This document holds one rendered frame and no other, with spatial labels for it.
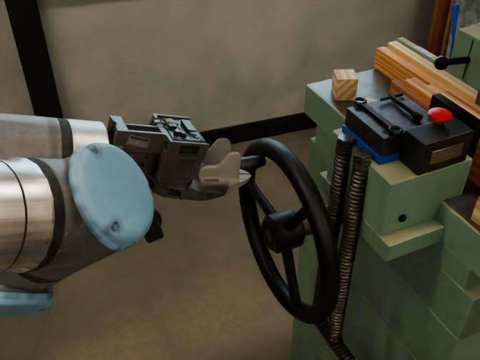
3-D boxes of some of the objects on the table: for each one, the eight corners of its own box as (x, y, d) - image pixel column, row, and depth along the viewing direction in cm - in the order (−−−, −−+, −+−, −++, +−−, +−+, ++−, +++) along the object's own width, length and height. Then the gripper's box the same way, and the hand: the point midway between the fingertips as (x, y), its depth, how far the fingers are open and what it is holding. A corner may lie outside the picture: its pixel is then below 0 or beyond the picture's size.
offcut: (355, 100, 98) (358, 78, 95) (335, 101, 97) (337, 79, 95) (351, 89, 101) (353, 68, 98) (331, 90, 100) (333, 69, 98)
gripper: (121, 142, 60) (280, 153, 71) (101, 104, 67) (250, 120, 78) (105, 206, 64) (258, 207, 75) (88, 164, 71) (231, 171, 82)
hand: (240, 180), depth 77 cm, fingers closed
